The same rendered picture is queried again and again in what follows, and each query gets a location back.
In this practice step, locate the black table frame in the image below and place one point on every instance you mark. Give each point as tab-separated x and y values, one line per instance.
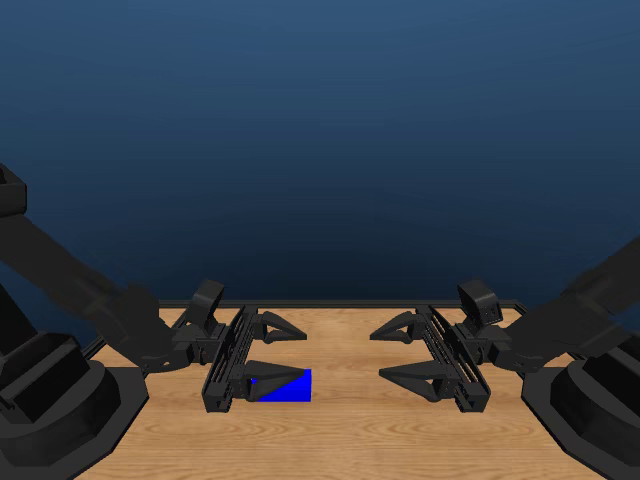
325	304

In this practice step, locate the blue hollow socket block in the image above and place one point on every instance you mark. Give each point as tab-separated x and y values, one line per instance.
295	392

